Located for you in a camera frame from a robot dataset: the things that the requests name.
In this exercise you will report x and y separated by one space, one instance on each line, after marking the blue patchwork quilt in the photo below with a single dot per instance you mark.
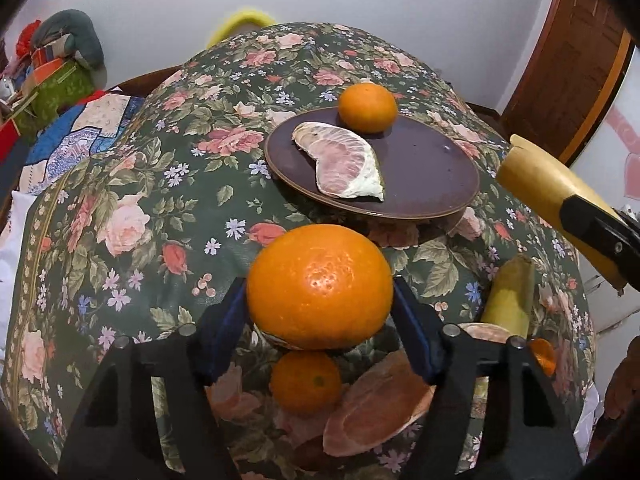
75 130

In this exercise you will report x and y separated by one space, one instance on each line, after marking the yellow sugarcane piece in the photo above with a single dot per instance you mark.
535 180

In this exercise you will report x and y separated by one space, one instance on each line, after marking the red plastic bag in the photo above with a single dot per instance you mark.
27 35

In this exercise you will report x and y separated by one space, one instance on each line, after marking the green patterned bag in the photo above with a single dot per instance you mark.
60 91

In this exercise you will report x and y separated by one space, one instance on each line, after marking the brown wooden door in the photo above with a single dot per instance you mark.
565 60

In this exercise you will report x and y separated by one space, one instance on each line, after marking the white cloth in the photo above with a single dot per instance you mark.
10 260

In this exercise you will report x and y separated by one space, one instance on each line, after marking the yellow foam tube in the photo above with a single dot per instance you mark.
240 16

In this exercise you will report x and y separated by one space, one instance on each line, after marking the small orange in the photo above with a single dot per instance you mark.
367 107
545 357
306 382

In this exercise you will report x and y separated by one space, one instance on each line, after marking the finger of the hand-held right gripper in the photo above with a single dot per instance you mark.
600 235

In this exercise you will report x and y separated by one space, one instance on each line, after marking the white-skinned pomelo segment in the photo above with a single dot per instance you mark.
345 160

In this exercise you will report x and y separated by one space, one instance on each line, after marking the brown round plate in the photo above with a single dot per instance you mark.
420 170

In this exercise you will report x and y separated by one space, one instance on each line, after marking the large orange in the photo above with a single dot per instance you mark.
320 285

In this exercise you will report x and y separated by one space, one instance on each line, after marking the greenish sugarcane piece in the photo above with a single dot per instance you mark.
510 295

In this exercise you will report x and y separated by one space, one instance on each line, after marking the pink peeled pomelo segment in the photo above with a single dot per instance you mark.
370 410
487 332

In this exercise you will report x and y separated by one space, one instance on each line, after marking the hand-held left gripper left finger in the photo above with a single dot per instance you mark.
231 312

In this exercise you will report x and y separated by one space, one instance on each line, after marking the floral green blanket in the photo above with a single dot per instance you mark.
150 185

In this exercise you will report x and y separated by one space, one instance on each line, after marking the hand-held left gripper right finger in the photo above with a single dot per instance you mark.
412 325

